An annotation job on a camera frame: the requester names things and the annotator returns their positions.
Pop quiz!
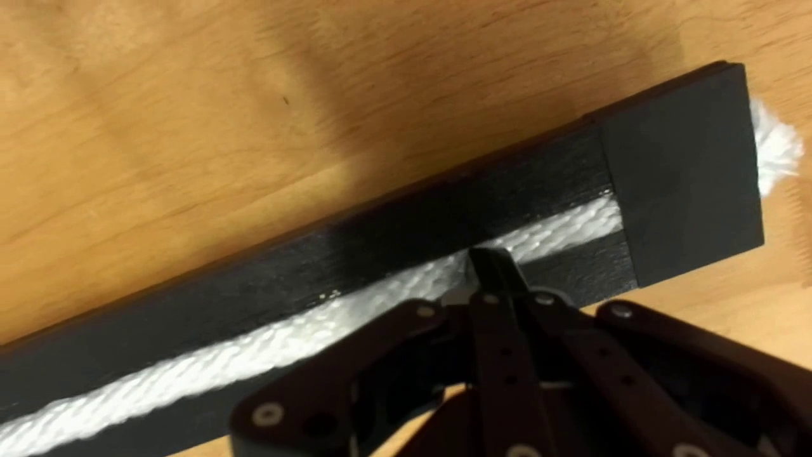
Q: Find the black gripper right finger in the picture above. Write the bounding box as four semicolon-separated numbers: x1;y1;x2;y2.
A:
472;250;812;457

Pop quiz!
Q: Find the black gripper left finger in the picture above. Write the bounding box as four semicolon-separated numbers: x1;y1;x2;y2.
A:
230;292;507;457

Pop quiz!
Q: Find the black grooved rail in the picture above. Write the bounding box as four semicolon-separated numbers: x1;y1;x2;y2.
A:
0;64;764;457

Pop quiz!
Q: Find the white rope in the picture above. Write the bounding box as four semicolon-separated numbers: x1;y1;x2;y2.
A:
0;99;807;457

